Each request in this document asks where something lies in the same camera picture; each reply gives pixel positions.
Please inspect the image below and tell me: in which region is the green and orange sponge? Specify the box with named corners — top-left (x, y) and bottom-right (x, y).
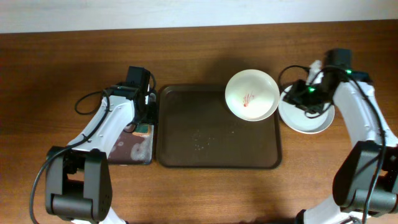
top-left (132, 124), bottom-right (153, 137)

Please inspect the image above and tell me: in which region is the black cable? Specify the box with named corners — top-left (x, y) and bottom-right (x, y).
top-left (29, 73), bottom-right (156, 224)
top-left (277, 64), bottom-right (388, 224)

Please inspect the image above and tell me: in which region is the small black metal tray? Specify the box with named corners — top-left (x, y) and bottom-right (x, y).
top-left (105, 90), bottom-right (157, 166)

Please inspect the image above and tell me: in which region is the left black cable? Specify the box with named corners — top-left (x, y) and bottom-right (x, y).
top-left (29, 73), bottom-right (156, 224)

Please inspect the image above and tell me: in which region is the right black cable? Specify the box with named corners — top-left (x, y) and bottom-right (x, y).
top-left (277, 64), bottom-right (388, 224)

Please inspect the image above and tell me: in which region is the white plate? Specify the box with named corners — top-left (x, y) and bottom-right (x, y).
top-left (280, 113), bottom-right (335, 134)
top-left (278, 85), bottom-right (335, 134)
top-left (224, 69), bottom-right (280, 121)

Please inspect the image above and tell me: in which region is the large brown serving tray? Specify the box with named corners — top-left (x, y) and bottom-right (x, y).
top-left (155, 85), bottom-right (282, 170)

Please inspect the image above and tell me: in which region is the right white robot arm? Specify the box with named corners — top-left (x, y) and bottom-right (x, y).
top-left (279, 49), bottom-right (397, 223)

